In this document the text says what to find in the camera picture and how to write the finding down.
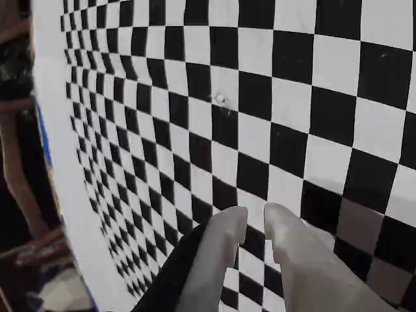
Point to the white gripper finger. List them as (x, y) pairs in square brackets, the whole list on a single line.
[(305, 266)]

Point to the wooden chair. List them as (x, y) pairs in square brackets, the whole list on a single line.
[(22, 195)]

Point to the blue tape strip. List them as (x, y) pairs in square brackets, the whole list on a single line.
[(44, 136)]

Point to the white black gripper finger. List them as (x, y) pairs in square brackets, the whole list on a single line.
[(208, 260)]

